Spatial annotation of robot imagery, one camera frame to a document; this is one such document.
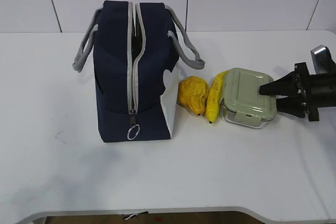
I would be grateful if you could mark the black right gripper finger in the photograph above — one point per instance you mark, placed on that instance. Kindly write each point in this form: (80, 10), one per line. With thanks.
(285, 86)
(291, 105)

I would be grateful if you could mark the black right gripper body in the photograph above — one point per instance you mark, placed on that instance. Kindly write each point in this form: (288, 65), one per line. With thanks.
(318, 90)

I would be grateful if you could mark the green lid glass lunchbox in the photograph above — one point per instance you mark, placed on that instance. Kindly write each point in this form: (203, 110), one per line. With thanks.
(241, 102)

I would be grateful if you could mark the yellow banana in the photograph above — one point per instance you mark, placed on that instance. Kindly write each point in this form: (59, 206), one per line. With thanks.
(214, 97)

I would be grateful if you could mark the yellow pear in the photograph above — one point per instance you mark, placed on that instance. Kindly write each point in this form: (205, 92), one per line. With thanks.
(192, 94)

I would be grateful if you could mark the navy blue lunch bag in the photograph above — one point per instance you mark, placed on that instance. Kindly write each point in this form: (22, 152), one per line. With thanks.
(135, 49)

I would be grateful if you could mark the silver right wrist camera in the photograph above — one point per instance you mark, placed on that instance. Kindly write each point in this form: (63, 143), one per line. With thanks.
(322, 60)

